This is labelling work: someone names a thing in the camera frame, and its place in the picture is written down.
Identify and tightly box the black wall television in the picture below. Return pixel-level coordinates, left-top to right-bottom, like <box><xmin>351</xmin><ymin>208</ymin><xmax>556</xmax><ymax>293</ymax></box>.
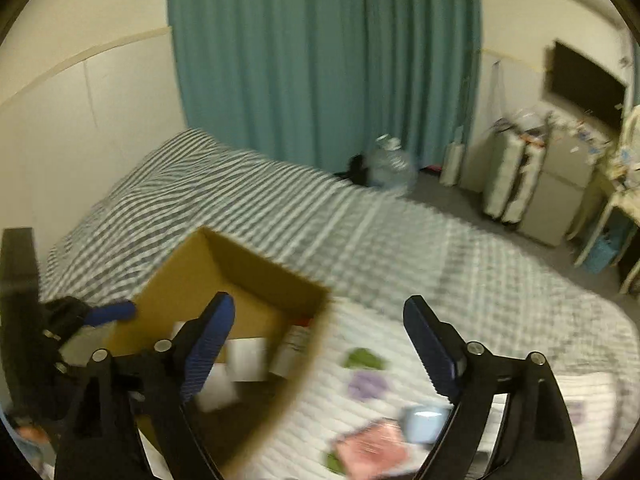
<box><xmin>542</xmin><ymin>39</ymin><xmax>629</xmax><ymax>134</ymax></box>

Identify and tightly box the black bag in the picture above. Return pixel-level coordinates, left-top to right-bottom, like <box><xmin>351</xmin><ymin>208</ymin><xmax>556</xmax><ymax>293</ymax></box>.
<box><xmin>334</xmin><ymin>154</ymin><xmax>372</xmax><ymax>187</ymax></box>

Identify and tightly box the brown cardboard box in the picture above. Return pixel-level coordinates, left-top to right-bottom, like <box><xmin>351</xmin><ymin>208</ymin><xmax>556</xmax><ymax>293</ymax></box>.
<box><xmin>100</xmin><ymin>226</ymin><xmax>335</xmax><ymax>480</ymax></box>

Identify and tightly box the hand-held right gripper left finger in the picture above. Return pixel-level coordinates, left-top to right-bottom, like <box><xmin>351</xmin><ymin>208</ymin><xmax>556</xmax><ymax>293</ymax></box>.
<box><xmin>54</xmin><ymin>291</ymin><xmax>237</xmax><ymax>480</ymax></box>

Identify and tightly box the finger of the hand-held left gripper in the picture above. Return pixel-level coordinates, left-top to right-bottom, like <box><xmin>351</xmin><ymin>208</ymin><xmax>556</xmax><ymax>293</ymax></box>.
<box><xmin>44</xmin><ymin>296</ymin><xmax>137</xmax><ymax>343</ymax></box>

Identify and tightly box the pink flat packet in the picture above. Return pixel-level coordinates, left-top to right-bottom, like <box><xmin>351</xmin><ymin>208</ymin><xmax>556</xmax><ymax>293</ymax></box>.
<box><xmin>333</xmin><ymin>418</ymin><xmax>412</xmax><ymax>480</ymax></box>

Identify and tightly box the large clear water bottle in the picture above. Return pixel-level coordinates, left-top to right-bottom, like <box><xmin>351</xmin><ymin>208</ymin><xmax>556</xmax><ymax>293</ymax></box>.
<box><xmin>367</xmin><ymin>134</ymin><xmax>419</xmax><ymax>196</ymax></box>

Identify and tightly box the white upright panel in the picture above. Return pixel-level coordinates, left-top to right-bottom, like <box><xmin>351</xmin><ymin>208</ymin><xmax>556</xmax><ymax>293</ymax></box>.
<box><xmin>439</xmin><ymin>140</ymin><xmax>467</xmax><ymax>187</ymax></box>

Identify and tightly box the teal curtain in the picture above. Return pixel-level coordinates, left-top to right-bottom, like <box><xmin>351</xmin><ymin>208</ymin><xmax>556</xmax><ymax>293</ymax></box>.
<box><xmin>166</xmin><ymin>0</ymin><xmax>484</xmax><ymax>187</ymax></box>

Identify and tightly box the blue bag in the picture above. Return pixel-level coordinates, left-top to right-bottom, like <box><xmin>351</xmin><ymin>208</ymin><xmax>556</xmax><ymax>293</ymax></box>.
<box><xmin>582</xmin><ymin>227</ymin><xmax>626</xmax><ymax>274</ymax></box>

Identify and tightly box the white suitcase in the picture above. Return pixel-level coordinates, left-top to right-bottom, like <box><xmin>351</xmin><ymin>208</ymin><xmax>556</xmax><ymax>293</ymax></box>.
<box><xmin>481</xmin><ymin>127</ymin><xmax>545</xmax><ymax>226</ymax></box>

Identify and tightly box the striped grey white blanket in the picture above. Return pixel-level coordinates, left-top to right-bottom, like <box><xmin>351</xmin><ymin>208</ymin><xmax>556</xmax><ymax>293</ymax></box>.
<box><xmin>37</xmin><ymin>127</ymin><xmax>640</xmax><ymax>480</ymax></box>

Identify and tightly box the light blue small box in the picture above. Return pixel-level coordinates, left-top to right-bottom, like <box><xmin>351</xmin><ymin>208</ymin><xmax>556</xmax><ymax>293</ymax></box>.
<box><xmin>400</xmin><ymin>406</ymin><xmax>452</xmax><ymax>446</ymax></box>

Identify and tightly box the white desk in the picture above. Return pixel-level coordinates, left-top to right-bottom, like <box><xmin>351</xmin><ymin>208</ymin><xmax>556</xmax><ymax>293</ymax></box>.
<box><xmin>571</xmin><ymin>109</ymin><xmax>640</xmax><ymax>297</ymax></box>

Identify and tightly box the grey cabinet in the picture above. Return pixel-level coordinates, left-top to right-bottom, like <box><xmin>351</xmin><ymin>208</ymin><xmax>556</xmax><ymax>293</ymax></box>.
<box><xmin>517</xmin><ymin>127</ymin><xmax>608</xmax><ymax>248</ymax></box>

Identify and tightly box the purple small item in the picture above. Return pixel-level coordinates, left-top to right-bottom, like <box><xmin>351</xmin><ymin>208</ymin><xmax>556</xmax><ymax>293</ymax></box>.
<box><xmin>347</xmin><ymin>372</ymin><xmax>392</xmax><ymax>402</ymax></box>

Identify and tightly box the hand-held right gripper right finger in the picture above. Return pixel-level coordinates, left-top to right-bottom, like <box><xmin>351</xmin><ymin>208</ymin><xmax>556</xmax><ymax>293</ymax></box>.
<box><xmin>402</xmin><ymin>295</ymin><xmax>584</xmax><ymax>480</ymax></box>

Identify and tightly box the white bottle with red label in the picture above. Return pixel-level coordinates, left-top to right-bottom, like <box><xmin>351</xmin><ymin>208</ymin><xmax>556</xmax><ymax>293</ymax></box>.
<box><xmin>271</xmin><ymin>324</ymin><xmax>314</xmax><ymax>377</ymax></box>

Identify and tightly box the white small box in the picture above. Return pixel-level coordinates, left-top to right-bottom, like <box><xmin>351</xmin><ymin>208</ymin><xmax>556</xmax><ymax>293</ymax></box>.
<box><xmin>226</xmin><ymin>338</ymin><xmax>271</xmax><ymax>382</ymax></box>
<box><xmin>196</xmin><ymin>364</ymin><xmax>242</xmax><ymax>414</ymax></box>

